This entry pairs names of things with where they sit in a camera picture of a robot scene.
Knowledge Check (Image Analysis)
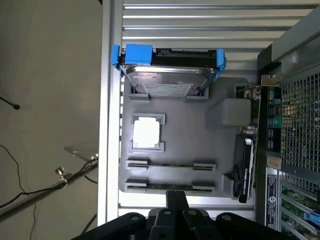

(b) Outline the black graphics card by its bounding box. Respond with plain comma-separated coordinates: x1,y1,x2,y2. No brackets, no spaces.
232,74,281,205

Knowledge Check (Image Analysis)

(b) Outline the open PC case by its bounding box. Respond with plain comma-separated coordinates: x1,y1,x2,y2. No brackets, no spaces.
254,0,320,240

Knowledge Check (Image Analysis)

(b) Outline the hard disk with blue carrier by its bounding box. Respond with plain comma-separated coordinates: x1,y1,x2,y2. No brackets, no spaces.
111,44,227,100

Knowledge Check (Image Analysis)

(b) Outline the black cord with knob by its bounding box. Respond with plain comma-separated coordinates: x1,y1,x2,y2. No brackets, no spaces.
0,96,21,111

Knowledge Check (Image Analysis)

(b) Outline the metal stand with clear plate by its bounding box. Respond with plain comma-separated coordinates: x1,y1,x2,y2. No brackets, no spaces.
0,139,100,223

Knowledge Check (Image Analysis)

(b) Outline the grey parts rack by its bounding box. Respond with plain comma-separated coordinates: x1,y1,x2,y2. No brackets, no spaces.
119,76,260,201

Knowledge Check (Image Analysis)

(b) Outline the silver CPU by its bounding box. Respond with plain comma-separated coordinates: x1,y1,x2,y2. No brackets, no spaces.
133,116,161,148

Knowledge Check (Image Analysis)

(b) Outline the thin black floor cable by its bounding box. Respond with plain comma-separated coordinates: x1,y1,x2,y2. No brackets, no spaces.
0,144,98,240

